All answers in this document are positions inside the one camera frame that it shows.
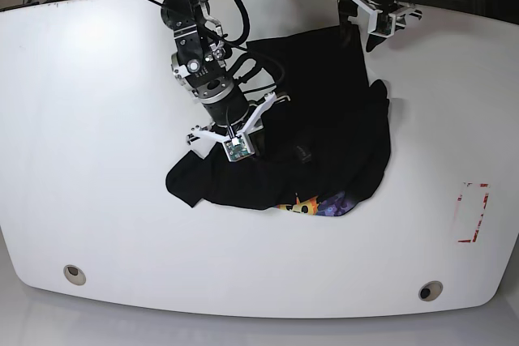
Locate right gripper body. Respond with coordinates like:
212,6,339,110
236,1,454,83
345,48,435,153
186,92,290,152

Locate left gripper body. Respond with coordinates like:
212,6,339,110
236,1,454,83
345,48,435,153
352,0,422,35

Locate black graphic t-shirt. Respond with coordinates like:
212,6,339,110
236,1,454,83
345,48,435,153
165,26,391,216

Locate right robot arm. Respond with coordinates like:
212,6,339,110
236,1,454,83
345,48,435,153
161,0,289,162

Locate red tape marking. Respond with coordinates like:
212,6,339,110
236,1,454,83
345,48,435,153
453,182,490,243

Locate left table grommet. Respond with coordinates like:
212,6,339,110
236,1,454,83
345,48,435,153
63,265,86,286

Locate table grommet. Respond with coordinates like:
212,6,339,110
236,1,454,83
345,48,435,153
418,280,444,302
63,265,86,286

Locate right table grommet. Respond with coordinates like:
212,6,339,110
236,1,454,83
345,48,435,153
418,280,444,302

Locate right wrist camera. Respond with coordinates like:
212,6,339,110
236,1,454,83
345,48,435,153
223,135,255,162

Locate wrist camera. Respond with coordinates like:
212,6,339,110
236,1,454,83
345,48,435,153
373,12,394,38
223,135,255,162

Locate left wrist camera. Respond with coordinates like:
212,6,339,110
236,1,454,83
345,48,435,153
373,12,394,38

